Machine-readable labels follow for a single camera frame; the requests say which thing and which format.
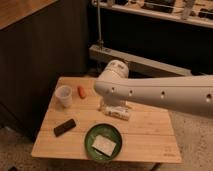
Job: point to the wooden folding table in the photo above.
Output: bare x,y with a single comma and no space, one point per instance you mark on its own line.
147,136

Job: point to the grey shelf beam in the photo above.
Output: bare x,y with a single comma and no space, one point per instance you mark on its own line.
140,64

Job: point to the upper cluttered shelf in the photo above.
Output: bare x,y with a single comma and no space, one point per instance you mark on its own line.
193,12

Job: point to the green round plate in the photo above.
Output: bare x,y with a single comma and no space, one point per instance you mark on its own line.
107,131

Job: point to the clear plastic cup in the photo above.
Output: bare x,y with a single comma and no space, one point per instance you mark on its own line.
64,95

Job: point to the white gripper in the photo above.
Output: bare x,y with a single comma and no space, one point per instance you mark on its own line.
107,101

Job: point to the small orange carrot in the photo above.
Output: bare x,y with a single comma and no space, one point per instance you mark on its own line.
81,92

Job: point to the white sponge block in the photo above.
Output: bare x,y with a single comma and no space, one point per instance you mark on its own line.
104,145

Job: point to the black rectangular bar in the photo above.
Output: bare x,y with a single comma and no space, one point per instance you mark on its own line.
62,128

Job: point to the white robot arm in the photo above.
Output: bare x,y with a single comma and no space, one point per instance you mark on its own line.
187,94

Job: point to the white plastic bottle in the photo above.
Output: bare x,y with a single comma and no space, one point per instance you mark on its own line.
115,111

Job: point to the dark wooden cabinet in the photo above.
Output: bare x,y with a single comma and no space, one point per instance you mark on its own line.
34,53

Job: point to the metal pole stand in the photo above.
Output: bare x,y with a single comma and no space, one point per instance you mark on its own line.
100,40

